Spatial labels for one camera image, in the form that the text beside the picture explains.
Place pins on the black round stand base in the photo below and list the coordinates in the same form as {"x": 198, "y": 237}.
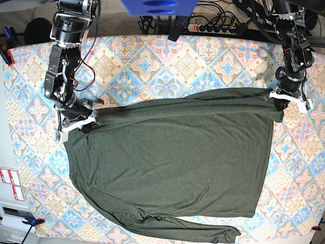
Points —
{"x": 37, "y": 31}

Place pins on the red white labels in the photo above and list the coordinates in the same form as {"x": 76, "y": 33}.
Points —
{"x": 10, "y": 185}

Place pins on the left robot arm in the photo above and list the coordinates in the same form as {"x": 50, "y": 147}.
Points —
{"x": 291, "y": 34}

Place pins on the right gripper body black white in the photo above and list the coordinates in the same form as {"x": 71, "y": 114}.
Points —
{"x": 75, "y": 114}

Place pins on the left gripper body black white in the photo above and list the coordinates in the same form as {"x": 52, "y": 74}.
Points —
{"x": 291, "y": 89}

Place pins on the patterned pastel tablecloth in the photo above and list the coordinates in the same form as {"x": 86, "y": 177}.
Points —
{"x": 122, "y": 70}

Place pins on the blue clamp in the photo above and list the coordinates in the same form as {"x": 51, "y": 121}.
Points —
{"x": 6, "y": 54}
{"x": 32, "y": 222}

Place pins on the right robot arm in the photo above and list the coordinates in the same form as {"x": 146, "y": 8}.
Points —
{"x": 71, "y": 24}

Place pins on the red clamp lower right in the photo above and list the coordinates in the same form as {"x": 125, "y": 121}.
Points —
{"x": 316, "y": 228}

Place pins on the blue clamp upper left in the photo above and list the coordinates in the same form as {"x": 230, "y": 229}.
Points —
{"x": 6, "y": 54}

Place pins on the blue clamp lower left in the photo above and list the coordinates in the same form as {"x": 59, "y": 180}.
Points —
{"x": 32, "y": 222}

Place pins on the dark green long-sleeve shirt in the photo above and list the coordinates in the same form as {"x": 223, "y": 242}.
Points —
{"x": 148, "y": 165}

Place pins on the black remote control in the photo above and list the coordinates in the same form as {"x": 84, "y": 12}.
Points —
{"x": 180, "y": 24}

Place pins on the white power strip red switch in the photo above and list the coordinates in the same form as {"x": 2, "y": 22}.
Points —
{"x": 211, "y": 29}

